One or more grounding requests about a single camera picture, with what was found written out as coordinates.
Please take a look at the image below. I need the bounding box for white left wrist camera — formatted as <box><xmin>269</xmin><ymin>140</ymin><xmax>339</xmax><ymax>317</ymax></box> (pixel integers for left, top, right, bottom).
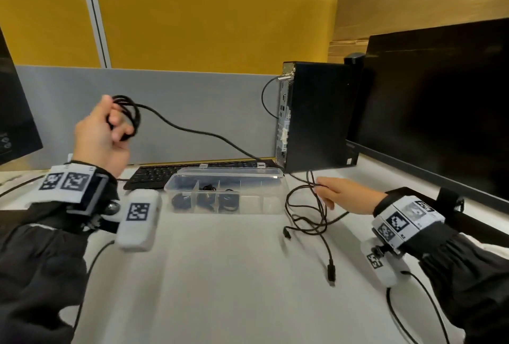
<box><xmin>115</xmin><ymin>190</ymin><xmax>163</xmax><ymax>253</ymax></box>

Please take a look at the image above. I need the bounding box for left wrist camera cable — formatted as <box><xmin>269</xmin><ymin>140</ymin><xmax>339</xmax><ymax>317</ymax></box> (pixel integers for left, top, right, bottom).
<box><xmin>71</xmin><ymin>239</ymin><xmax>116</xmax><ymax>337</ymax></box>

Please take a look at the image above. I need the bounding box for black desktop computer tower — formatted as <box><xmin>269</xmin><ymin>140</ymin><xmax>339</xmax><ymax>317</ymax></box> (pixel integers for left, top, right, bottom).
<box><xmin>275</xmin><ymin>61</ymin><xmax>361</xmax><ymax>175</ymax></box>

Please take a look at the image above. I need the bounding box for person's left hand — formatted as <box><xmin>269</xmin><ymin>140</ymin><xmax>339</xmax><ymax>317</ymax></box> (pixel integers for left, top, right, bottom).
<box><xmin>73</xmin><ymin>94</ymin><xmax>136</xmax><ymax>178</ymax></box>

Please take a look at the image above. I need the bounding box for left wrist marker band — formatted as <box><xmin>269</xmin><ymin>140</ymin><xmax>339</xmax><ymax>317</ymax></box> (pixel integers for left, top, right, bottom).
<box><xmin>38</xmin><ymin>164</ymin><xmax>105</xmax><ymax>204</ymax></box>

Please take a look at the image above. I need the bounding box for wide black monitor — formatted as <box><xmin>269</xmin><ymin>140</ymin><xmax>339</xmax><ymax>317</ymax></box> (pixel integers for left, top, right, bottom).
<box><xmin>346</xmin><ymin>17</ymin><xmax>509</xmax><ymax>221</ymax></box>

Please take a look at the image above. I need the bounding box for wrist marker band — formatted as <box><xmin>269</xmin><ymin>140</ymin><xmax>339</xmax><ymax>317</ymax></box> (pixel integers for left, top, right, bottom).
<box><xmin>372</xmin><ymin>195</ymin><xmax>446</xmax><ymax>250</ymax></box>
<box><xmin>38</xmin><ymin>164</ymin><xmax>105</xmax><ymax>204</ymax></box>

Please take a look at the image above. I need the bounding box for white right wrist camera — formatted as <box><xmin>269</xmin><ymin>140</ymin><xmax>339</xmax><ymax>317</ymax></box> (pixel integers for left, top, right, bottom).
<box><xmin>361</xmin><ymin>238</ymin><xmax>413</xmax><ymax>288</ymax></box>

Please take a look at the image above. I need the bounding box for thin lock cable silver plug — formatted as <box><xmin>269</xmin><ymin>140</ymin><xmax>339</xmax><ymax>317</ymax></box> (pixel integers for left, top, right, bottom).
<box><xmin>261</xmin><ymin>73</ymin><xmax>295</xmax><ymax>119</ymax></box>

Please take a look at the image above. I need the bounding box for thin black cable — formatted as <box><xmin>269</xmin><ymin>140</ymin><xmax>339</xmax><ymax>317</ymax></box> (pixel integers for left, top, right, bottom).
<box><xmin>220</xmin><ymin>188</ymin><xmax>241</xmax><ymax>211</ymax></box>
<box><xmin>283</xmin><ymin>187</ymin><xmax>350</xmax><ymax>285</ymax></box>
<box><xmin>197</xmin><ymin>184</ymin><xmax>217</xmax><ymax>211</ymax></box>

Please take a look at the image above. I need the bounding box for person's right forearm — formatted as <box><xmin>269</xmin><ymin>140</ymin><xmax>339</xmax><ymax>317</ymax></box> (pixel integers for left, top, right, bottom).
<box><xmin>373</xmin><ymin>187</ymin><xmax>509</xmax><ymax>344</ymax></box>

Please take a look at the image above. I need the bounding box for black desk power cable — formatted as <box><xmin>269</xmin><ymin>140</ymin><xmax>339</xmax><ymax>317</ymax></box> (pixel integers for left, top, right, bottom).
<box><xmin>0</xmin><ymin>174</ymin><xmax>45</xmax><ymax>199</ymax></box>

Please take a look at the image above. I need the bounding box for black keyboard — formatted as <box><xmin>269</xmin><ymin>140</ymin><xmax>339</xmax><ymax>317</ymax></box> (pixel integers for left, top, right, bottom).
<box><xmin>123</xmin><ymin>160</ymin><xmax>279</xmax><ymax>191</ymax></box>

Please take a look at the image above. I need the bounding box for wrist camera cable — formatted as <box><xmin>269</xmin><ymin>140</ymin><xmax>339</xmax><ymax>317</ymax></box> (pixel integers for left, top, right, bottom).
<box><xmin>386</xmin><ymin>271</ymin><xmax>452</xmax><ymax>344</ymax></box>
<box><xmin>71</xmin><ymin>239</ymin><xmax>116</xmax><ymax>337</ymax></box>

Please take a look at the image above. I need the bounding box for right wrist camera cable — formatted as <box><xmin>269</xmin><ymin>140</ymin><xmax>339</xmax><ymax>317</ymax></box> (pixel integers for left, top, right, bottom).
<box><xmin>386</xmin><ymin>271</ymin><xmax>452</xmax><ymax>344</ymax></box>

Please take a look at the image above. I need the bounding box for clear plastic compartment box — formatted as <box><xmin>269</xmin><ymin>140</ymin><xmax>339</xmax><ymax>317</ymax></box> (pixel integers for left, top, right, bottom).
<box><xmin>164</xmin><ymin>167</ymin><xmax>290</xmax><ymax>215</ymax></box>

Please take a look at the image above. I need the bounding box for yellow partition panel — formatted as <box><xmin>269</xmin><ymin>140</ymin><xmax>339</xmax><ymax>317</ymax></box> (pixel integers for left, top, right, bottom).
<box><xmin>0</xmin><ymin>0</ymin><xmax>350</xmax><ymax>75</ymax></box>

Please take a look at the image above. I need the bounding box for person's left forearm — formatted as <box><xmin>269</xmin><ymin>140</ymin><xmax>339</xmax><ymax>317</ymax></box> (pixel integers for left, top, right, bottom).
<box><xmin>0</xmin><ymin>161</ymin><xmax>120</xmax><ymax>344</ymax></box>

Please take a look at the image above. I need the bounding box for grey desk partition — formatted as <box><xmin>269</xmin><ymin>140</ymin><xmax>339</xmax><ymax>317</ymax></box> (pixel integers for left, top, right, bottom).
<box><xmin>14</xmin><ymin>64</ymin><xmax>283</xmax><ymax>172</ymax></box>

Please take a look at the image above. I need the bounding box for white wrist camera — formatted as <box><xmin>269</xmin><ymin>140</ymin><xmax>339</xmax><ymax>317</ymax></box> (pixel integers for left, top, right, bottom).
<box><xmin>361</xmin><ymin>238</ymin><xmax>413</xmax><ymax>288</ymax></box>
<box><xmin>115</xmin><ymin>190</ymin><xmax>163</xmax><ymax>253</ymax></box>

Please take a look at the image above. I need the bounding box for black monitor with square stand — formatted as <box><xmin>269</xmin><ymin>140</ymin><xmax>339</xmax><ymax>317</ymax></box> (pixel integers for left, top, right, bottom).
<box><xmin>0</xmin><ymin>28</ymin><xmax>43</xmax><ymax>165</ymax></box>

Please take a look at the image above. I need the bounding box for right wrist marker band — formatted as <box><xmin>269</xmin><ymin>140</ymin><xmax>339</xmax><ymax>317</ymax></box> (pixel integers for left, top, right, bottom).
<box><xmin>372</xmin><ymin>195</ymin><xmax>446</xmax><ymax>250</ymax></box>

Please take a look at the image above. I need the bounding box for long black braided cable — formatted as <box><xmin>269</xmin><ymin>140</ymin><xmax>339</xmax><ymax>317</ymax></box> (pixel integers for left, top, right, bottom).
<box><xmin>106</xmin><ymin>95</ymin><xmax>331</xmax><ymax>233</ymax></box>

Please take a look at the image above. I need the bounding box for person's right hand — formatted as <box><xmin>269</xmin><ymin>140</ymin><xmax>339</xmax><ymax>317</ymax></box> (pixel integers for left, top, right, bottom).
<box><xmin>314</xmin><ymin>177</ymin><xmax>389</xmax><ymax>216</ymax></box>

